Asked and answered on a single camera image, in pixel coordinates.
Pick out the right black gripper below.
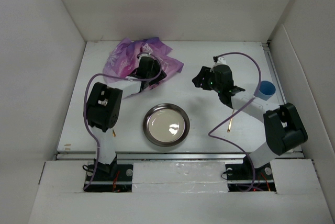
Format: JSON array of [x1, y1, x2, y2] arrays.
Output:
[[192, 66, 222, 93]]

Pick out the purple pink printed cloth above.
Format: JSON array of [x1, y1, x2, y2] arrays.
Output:
[[103, 37, 184, 99]]

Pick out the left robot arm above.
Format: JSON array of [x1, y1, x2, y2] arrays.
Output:
[[83, 53, 166, 189]]

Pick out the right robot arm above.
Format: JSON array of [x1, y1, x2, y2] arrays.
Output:
[[192, 64, 308, 181]]

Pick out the round metal plate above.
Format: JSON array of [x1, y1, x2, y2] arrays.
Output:
[[142, 103, 190, 147]]

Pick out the gold spoon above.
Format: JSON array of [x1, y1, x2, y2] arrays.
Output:
[[227, 109, 235, 133]]

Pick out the blue plastic cup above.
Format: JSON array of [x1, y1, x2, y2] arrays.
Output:
[[256, 81, 276, 101]]

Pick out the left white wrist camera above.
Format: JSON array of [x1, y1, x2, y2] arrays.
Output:
[[137, 52, 151, 61]]

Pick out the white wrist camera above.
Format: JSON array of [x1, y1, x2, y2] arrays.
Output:
[[213, 56, 227, 67], [137, 52, 151, 61]]

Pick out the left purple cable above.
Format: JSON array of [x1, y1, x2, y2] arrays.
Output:
[[81, 53, 163, 191]]

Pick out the purple cable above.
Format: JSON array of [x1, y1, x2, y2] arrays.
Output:
[[81, 53, 163, 191], [207, 51, 263, 192]]

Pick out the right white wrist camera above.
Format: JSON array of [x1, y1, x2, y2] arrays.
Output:
[[213, 56, 227, 67]]

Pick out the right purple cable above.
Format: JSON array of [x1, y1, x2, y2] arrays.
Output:
[[207, 51, 263, 192]]

